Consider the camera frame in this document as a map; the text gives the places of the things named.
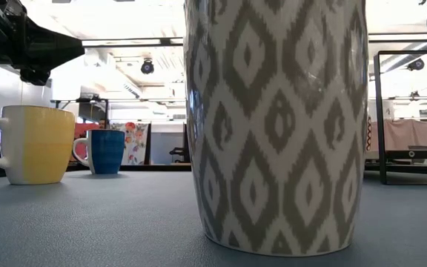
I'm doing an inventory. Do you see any yellow mug with white handle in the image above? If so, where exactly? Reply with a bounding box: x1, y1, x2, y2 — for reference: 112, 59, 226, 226
0, 105, 76, 186

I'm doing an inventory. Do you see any blue mug with white handle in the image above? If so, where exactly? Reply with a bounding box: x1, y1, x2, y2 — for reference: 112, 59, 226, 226
72, 128, 126, 176

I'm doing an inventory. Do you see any grey diamond-patterned mug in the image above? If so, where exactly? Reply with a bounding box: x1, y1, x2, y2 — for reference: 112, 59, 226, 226
182, 0, 370, 258

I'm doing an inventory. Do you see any red cloth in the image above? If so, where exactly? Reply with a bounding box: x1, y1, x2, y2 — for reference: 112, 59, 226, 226
68, 122, 102, 162

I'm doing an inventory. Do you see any floral cloth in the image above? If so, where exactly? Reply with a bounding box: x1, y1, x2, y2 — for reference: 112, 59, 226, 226
110, 121, 152, 166

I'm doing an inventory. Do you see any blue-grey table mat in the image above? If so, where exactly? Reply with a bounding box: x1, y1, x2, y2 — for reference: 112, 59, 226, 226
0, 170, 427, 267

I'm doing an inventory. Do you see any pink cloth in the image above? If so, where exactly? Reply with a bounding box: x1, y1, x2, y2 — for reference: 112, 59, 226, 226
368, 118, 427, 152

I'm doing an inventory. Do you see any black background rig frame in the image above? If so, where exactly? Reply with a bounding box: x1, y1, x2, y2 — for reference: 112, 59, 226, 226
50, 96, 187, 123

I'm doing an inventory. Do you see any black ceiling camera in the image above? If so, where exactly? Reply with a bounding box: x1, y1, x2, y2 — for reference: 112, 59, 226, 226
406, 58, 426, 72
140, 59, 156, 76

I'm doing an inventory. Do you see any black metal table frame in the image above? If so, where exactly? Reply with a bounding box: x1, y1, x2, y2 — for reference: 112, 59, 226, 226
0, 163, 427, 179

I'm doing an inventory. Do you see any wooden shelf with black frame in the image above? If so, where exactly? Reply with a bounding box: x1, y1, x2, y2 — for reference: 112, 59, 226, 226
365, 50, 427, 186

